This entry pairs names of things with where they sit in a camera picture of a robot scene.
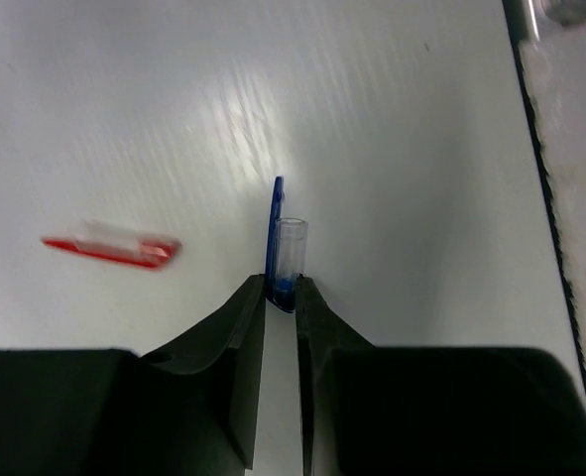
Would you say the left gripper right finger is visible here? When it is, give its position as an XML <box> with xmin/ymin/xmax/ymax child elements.
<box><xmin>295</xmin><ymin>278</ymin><xmax>586</xmax><ymax>475</ymax></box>

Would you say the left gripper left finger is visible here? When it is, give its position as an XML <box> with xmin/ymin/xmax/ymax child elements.
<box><xmin>0</xmin><ymin>275</ymin><xmax>265</xmax><ymax>475</ymax></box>

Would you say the small red clip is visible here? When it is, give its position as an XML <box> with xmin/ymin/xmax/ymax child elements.
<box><xmin>41</xmin><ymin>221</ymin><xmax>182</xmax><ymax>271</ymax></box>

